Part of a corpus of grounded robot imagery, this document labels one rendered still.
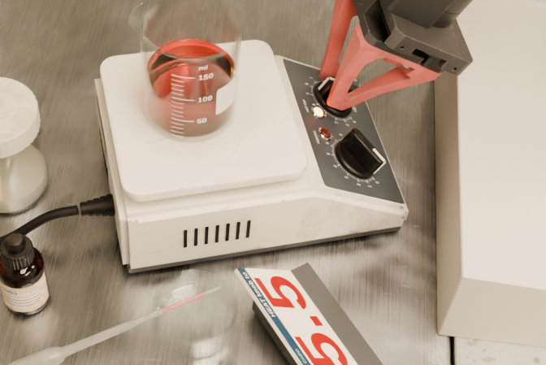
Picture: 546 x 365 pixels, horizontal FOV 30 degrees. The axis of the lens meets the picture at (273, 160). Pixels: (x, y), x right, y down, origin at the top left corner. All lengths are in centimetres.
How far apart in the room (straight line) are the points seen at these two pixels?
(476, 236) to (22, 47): 39
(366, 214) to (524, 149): 12
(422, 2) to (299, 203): 15
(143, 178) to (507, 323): 25
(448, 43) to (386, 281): 17
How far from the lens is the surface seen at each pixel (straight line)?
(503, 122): 72
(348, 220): 70
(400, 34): 64
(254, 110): 67
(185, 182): 63
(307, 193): 66
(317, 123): 71
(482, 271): 64
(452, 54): 66
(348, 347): 68
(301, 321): 66
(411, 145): 79
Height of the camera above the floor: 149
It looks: 51 degrees down
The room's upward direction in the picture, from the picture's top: 7 degrees clockwise
